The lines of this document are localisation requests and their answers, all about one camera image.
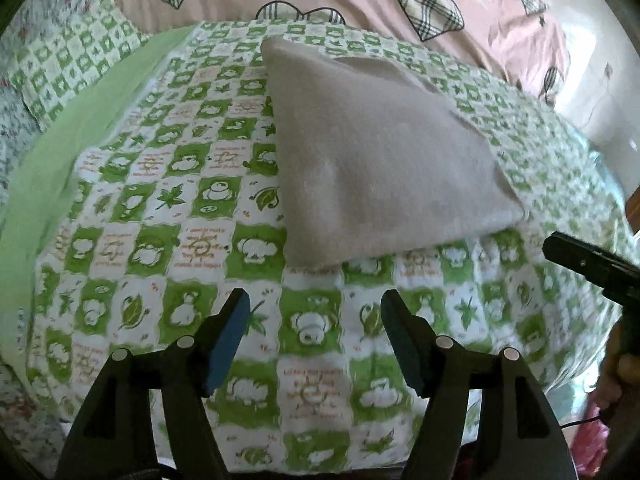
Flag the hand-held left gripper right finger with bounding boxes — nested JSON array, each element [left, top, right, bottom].
[[380, 290, 576, 480]]

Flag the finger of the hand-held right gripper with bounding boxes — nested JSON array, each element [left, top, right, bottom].
[[542, 231, 640, 311]]

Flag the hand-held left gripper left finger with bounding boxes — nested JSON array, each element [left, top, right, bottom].
[[52, 287, 251, 480]]

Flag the grey cloth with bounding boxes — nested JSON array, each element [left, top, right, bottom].
[[260, 35, 527, 268]]

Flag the person's right hand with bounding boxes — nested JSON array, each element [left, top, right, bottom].
[[596, 345, 640, 412]]

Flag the green checked blanket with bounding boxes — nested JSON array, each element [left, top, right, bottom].
[[10, 0, 636, 476]]

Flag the pink cloth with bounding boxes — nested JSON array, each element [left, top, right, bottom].
[[575, 420, 610, 467]]

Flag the light green cloth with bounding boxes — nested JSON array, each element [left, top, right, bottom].
[[0, 27, 196, 361]]

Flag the floral bedsheet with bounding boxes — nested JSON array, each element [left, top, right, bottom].
[[0, 0, 118, 466]]

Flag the black cable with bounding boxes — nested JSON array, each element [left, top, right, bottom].
[[559, 407, 603, 431]]

